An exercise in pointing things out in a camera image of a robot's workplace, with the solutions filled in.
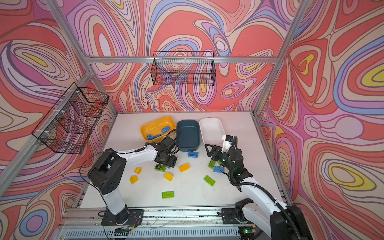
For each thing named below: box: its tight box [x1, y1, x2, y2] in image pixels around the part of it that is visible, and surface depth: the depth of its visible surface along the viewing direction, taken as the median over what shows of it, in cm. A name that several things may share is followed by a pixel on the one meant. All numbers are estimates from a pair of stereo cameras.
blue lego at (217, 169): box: [213, 166, 225, 173], surface depth 90 cm
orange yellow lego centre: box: [179, 163, 191, 173], surface depth 93 cm
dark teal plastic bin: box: [176, 120, 201, 152], surface depth 107 cm
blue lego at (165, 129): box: [161, 125, 170, 134], surface depth 110 cm
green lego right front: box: [203, 175, 216, 187], surface depth 87 cm
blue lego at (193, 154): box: [188, 151, 199, 159], surface depth 97 cm
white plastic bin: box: [199, 117, 226, 146], surface depth 108 cm
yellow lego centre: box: [164, 172, 174, 182], surface depth 88 cm
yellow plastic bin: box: [140, 116, 177, 143], surface depth 110 cm
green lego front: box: [162, 190, 175, 199], surface depth 82 cm
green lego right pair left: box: [208, 159, 216, 169], surface depth 92 cm
